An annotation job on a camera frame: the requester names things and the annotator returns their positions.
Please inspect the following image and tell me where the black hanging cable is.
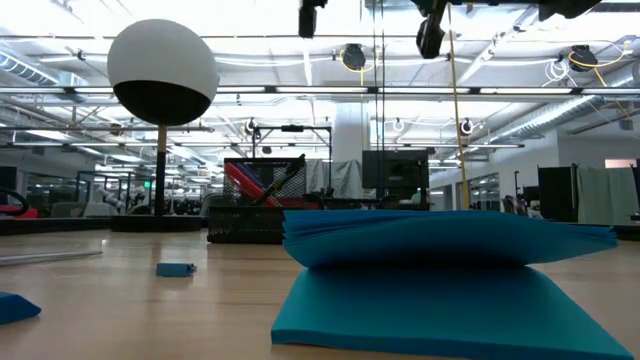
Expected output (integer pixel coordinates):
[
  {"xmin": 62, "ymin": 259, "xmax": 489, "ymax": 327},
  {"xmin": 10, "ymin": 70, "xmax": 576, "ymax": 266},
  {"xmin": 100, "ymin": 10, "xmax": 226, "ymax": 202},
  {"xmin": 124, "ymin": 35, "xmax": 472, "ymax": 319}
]
[
  {"xmin": 380, "ymin": 0, "xmax": 387, "ymax": 201},
  {"xmin": 371, "ymin": 0, "xmax": 378, "ymax": 151}
]

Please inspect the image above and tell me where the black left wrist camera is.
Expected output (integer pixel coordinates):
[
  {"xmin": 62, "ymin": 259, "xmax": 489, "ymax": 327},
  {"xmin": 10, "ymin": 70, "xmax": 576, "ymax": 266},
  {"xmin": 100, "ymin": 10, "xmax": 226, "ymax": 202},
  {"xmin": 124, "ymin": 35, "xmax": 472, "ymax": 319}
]
[{"xmin": 298, "ymin": 0, "xmax": 329, "ymax": 40}]

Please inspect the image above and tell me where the purple pen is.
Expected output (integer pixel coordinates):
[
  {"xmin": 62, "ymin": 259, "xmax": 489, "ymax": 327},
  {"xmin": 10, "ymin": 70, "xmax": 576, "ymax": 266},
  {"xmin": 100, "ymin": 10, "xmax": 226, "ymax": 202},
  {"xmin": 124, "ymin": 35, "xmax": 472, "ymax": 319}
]
[{"xmin": 233, "ymin": 160, "xmax": 271, "ymax": 199}]

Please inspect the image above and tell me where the small blue block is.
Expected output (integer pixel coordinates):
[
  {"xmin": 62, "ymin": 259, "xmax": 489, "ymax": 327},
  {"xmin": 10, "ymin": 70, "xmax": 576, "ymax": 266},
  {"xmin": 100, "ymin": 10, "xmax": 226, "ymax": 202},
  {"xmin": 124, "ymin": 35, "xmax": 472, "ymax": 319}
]
[{"xmin": 155, "ymin": 262, "xmax": 197, "ymax": 279}]

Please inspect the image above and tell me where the white globe lamp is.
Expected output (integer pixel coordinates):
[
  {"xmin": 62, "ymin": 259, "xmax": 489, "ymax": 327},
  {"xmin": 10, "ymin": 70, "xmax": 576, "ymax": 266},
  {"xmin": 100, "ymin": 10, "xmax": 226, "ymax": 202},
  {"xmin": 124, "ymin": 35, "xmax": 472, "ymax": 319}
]
[{"xmin": 106, "ymin": 18, "xmax": 220, "ymax": 233}]

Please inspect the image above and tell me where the blue eraser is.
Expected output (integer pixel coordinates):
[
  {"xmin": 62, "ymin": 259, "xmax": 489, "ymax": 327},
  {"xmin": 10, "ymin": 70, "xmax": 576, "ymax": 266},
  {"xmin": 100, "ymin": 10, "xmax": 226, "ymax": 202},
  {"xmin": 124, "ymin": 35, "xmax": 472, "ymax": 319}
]
[{"xmin": 0, "ymin": 291, "xmax": 43, "ymax": 326}]

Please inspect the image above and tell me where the black table frame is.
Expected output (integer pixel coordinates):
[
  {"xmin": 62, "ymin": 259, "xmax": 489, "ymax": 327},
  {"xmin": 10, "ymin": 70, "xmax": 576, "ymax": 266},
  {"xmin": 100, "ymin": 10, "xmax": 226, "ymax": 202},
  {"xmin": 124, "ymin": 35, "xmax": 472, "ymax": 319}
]
[{"xmin": 0, "ymin": 216, "xmax": 640, "ymax": 242}]

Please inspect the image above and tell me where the ceiling cable reel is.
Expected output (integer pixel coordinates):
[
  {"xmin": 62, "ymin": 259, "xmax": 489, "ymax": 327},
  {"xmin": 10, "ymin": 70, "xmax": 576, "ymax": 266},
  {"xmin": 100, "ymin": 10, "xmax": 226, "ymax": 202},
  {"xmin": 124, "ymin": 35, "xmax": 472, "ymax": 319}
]
[
  {"xmin": 568, "ymin": 44, "xmax": 599, "ymax": 72},
  {"xmin": 340, "ymin": 43, "xmax": 368, "ymax": 72}
]

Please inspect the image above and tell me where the black frame rig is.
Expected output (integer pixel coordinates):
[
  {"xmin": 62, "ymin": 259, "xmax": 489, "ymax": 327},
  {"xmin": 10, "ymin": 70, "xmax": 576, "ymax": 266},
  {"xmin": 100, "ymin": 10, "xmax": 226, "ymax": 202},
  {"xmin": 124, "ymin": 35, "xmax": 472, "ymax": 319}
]
[{"xmin": 251, "ymin": 124, "xmax": 333, "ymax": 201}]

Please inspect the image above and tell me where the blue sticky note pad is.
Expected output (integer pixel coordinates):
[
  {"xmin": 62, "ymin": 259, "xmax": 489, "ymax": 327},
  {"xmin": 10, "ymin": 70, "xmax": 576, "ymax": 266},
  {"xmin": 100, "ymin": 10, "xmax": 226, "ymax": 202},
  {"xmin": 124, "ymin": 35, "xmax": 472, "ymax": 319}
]
[{"xmin": 270, "ymin": 208, "xmax": 635, "ymax": 360}]

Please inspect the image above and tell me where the grey-green curtain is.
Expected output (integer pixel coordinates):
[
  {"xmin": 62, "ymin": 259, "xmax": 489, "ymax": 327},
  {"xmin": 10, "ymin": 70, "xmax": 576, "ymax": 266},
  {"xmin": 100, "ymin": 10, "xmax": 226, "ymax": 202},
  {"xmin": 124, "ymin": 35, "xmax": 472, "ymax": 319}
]
[{"xmin": 577, "ymin": 166, "xmax": 639, "ymax": 226}]

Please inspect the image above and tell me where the grey cloth cover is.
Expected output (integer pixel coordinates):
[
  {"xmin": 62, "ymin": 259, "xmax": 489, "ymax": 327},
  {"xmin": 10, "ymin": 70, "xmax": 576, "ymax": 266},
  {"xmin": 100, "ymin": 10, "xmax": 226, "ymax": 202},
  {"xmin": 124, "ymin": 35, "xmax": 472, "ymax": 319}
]
[{"xmin": 305, "ymin": 158, "xmax": 365, "ymax": 200}]

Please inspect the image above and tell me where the yellow hanging cable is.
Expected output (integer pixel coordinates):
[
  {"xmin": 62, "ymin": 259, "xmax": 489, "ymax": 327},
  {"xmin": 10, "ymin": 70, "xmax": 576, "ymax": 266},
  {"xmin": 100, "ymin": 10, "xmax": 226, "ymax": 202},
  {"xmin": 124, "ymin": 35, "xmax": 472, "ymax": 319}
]
[{"xmin": 446, "ymin": 0, "xmax": 472, "ymax": 211}]

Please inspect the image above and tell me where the black mesh desk organizer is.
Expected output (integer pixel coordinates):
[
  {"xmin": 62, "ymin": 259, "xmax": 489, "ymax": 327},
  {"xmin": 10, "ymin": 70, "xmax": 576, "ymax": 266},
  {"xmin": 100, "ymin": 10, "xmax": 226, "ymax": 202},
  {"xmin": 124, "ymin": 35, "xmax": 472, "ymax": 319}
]
[{"xmin": 206, "ymin": 157, "xmax": 431, "ymax": 245}]

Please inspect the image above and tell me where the red black equipment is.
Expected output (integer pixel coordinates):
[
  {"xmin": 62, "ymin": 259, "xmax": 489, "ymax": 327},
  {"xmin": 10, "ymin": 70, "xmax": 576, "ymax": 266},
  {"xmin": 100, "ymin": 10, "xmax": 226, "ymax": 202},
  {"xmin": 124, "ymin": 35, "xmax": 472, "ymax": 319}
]
[{"xmin": 0, "ymin": 186, "xmax": 40, "ymax": 220}]

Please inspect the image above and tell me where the black monitor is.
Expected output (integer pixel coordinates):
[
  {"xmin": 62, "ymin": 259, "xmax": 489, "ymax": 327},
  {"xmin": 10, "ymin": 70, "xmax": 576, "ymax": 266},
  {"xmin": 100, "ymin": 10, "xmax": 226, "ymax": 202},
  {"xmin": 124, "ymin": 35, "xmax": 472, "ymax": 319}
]
[{"xmin": 361, "ymin": 149, "xmax": 430, "ymax": 201}]

